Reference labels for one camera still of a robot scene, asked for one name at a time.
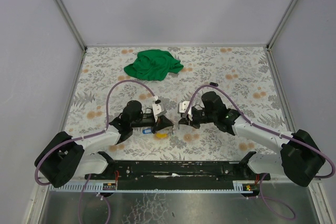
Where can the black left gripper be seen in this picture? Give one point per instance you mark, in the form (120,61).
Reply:
(158,121)

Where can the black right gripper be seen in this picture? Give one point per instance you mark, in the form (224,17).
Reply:
(194,123)

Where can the blue key tag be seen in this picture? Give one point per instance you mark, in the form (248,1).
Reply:
(147,131)

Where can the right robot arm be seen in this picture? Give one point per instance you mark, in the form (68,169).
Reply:
(295,155)

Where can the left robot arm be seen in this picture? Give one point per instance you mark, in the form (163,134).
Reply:
(66,157)

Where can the black key fob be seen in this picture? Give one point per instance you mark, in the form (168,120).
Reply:
(213,84)

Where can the green crumpled cloth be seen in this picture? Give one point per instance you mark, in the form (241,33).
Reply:
(153,65)

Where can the floral table mat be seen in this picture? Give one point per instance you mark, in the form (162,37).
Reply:
(244,80)

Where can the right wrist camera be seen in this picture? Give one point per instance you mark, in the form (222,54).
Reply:
(184,109)

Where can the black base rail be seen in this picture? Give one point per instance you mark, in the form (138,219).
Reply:
(176,175)

